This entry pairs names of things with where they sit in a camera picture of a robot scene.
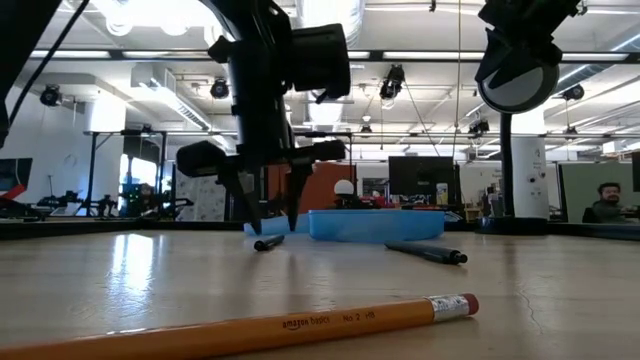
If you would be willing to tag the blue plastic supply box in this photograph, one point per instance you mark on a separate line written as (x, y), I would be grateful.
(375, 225)

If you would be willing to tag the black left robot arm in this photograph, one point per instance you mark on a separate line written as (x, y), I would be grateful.
(260, 60)

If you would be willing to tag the black overhead frame beam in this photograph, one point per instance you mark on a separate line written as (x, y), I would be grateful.
(425, 55)

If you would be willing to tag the orange pencil with eraser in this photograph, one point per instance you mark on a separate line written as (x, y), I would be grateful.
(250, 332)

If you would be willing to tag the wall mounted monitor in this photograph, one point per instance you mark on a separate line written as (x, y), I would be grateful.
(15, 175)

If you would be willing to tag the person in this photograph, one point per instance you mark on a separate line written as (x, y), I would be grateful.
(607, 207)

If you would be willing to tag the white round column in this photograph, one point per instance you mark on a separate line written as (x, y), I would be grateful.
(530, 175)

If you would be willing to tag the thin black pen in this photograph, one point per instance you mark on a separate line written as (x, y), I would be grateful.
(267, 243)

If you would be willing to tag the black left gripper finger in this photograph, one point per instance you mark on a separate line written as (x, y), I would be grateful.
(297, 195)
(247, 192)

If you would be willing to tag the white globe lamp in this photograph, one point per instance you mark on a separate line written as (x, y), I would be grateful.
(343, 187)

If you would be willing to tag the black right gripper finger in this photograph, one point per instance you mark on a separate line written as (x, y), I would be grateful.
(489, 52)
(540, 57)

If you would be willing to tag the gooseneck desk lamp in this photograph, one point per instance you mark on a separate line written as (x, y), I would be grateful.
(525, 92)

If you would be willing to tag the orange partition wall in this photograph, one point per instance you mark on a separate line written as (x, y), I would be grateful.
(327, 192)

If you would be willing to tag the black ceiling spotlight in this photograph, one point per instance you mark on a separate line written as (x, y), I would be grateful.
(392, 82)
(573, 92)
(50, 96)
(479, 127)
(219, 89)

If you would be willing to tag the green partition wall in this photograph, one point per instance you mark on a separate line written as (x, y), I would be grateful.
(575, 190)

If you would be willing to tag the black table edge rail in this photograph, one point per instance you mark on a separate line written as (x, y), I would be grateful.
(100, 229)

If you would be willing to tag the large black screen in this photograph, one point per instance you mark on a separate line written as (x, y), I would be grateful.
(415, 175)

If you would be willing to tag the long black marker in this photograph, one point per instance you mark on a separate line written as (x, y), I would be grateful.
(425, 251)

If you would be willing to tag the white patterned panel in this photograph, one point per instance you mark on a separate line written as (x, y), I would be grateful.
(200, 200)

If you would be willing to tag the black metal frame stand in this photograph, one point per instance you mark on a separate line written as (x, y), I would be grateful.
(332, 134)
(91, 170)

